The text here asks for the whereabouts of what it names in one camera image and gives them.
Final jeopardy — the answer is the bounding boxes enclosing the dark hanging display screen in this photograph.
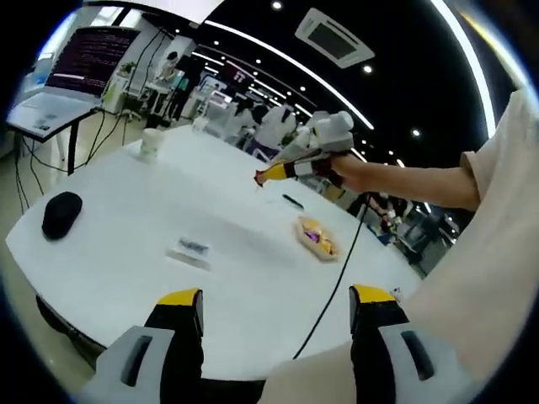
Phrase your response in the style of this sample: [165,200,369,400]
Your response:
[227,62,257,86]

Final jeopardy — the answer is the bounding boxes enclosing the person's right hand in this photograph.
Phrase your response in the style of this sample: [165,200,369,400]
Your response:
[316,153,368,194]

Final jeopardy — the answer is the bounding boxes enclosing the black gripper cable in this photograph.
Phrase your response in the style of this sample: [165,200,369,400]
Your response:
[291,191,372,362]

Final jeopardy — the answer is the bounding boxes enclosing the pink food tongs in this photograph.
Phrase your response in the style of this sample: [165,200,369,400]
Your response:
[253,125,322,189]

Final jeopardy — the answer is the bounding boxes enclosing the clear white food packet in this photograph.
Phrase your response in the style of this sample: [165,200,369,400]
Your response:
[165,236,212,271]

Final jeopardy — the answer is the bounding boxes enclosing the white cabinet green panel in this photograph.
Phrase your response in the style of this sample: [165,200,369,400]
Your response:
[102,73,128,114]

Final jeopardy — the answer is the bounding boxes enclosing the beige hexagonal container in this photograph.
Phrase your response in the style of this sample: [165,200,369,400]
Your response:
[296,215,341,263]

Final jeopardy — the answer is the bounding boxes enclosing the small black-legged table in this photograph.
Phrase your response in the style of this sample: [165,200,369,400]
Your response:
[4,107,106,177]

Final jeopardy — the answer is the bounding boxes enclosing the black computer mouse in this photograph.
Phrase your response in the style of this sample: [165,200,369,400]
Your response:
[40,191,83,242]

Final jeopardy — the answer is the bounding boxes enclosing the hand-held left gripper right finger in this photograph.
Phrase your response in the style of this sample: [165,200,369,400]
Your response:
[349,284,478,404]

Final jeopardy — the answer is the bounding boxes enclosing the person in beige shirt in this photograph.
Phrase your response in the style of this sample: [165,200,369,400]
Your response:
[260,89,539,404]

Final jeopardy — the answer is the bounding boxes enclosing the long ceiling light strip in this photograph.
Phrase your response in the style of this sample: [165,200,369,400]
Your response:
[429,0,499,140]
[201,19,376,130]

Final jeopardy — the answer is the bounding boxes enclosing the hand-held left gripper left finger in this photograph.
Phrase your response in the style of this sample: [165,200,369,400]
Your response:
[82,288,205,404]

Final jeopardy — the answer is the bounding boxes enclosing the open laptop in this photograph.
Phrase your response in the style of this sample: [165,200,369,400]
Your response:
[6,26,141,139]

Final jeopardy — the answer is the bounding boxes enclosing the ceiling air conditioner vent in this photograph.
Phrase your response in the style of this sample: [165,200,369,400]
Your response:
[294,8,376,69]

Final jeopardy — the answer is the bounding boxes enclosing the group of ceiling spot lights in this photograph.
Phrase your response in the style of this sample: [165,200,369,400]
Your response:
[201,1,423,167]

